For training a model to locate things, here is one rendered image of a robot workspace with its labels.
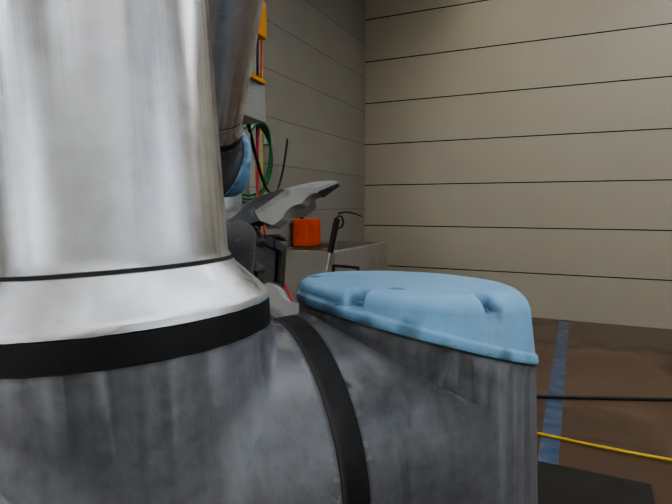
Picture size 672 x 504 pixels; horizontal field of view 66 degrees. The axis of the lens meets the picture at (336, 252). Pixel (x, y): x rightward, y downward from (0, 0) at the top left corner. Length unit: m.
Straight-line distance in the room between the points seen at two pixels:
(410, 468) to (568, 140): 5.85
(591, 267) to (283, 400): 5.86
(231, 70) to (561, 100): 5.65
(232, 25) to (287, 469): 0.44
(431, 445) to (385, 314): 0.07
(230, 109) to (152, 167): 0.40
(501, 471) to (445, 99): 6.07
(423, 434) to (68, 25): 0.24
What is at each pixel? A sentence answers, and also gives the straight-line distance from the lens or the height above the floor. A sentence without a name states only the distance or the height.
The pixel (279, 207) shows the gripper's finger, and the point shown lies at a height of 1.24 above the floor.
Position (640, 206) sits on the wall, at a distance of 6.06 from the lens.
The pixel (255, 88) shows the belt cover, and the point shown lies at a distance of 1.93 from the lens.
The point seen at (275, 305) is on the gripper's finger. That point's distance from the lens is 0.52.
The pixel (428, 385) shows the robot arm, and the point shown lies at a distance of 0.28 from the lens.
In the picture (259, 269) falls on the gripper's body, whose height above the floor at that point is 1.18.
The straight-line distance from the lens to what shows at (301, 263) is 4.37.
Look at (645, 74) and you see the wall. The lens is 6.19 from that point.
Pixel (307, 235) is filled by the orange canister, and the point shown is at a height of 0.97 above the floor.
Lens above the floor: 1.24
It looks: 5 degrees down
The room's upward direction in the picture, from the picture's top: straight up
